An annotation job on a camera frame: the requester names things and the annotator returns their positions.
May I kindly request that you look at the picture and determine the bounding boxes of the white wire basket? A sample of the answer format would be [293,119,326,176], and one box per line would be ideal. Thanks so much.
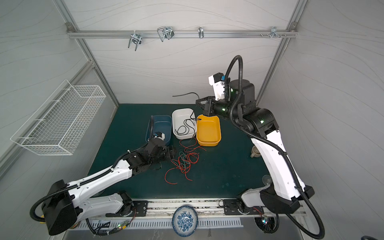
[10,80,106,156]

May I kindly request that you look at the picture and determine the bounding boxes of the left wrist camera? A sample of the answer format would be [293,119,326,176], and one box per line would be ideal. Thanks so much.
[152,132,166,141]

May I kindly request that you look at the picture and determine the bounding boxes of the blue white patterned plate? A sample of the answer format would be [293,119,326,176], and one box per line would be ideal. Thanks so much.
[172,206,199,238]

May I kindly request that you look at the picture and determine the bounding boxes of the green cable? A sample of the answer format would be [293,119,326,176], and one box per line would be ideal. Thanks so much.
[176,150,193,166]

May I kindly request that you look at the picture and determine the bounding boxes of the small metal bracket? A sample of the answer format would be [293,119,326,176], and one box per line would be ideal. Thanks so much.
[198,27,204,39]

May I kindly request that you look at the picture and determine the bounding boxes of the metal U-bolt hook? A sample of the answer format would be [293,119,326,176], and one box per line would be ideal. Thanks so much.
[157,26,175,42]

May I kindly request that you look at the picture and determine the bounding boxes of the metal clamp hook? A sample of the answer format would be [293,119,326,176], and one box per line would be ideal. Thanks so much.
[128,32,142,51]

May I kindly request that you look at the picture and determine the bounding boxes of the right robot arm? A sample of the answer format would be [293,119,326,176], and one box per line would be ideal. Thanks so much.
[196,55,325,240]

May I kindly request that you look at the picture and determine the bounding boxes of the blue plastic bin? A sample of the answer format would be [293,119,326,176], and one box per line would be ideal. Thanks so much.
[145,115,172,146]

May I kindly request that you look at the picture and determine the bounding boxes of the black cable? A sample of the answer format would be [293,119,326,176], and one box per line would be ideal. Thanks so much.
[172,91,202,136]

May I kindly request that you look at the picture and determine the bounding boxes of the yellow plastic bin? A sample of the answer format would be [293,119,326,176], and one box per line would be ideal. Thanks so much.
[196,115,222,147]

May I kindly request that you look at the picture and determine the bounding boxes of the wine glass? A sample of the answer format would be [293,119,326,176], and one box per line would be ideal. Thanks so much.
[262,175,273,186]

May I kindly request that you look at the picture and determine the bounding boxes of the white plastic bin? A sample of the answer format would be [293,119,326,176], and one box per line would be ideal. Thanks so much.
[172,108,197,140]

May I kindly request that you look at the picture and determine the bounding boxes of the aluminium crossbar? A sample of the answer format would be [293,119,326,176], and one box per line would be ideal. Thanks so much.
[67,29,299,39]

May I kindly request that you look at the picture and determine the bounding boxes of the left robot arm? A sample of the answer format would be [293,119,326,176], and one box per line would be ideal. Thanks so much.
[30,138,177,236]

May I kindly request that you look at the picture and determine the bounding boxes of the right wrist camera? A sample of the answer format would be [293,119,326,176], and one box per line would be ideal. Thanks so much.
[209,73,225,101]

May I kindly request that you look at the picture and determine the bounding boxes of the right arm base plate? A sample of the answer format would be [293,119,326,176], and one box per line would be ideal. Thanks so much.
[219,199,264,216]

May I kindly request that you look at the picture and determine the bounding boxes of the red cable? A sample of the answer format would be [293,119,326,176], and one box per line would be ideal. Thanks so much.
[164,138,207,184]

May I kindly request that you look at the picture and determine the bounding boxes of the beige mug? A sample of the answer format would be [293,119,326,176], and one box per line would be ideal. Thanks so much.
[251,146,261,158]

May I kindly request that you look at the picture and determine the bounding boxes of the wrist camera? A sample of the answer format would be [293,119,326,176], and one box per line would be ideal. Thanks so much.
[209,73,225,101]
[152,132,166,141]

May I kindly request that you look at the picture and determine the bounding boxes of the metal corner hook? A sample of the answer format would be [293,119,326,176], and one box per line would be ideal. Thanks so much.
[260,27,287,39]

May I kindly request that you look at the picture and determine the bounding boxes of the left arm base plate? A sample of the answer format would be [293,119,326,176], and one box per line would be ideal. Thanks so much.
[106,201,149,218]

